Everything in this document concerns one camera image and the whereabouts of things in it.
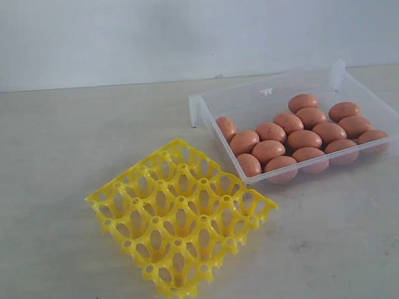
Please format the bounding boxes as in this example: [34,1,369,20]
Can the brown egg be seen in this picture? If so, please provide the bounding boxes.
[328,101,362,123]
[251,139,286,164]
[312,121,347,145]
[292,147,330,174]
[216,116,237,142]
[323,138,361,168]
[255,122,287,143]
[356,129,391,159]
[263,154,300,185]
[296,107,328,130]
[287,129,323,150]
[230,130,260,156]
[237,154,262,177]
[338,116,373,139]
[273,112,304,135]
[288,93,319,113]

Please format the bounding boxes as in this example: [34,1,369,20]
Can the yellow plastic egg tray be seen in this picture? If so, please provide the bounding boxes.
[86,139,277,299]

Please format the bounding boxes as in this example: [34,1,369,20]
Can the clear plastic container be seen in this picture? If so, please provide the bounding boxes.
[189,61,399,186]

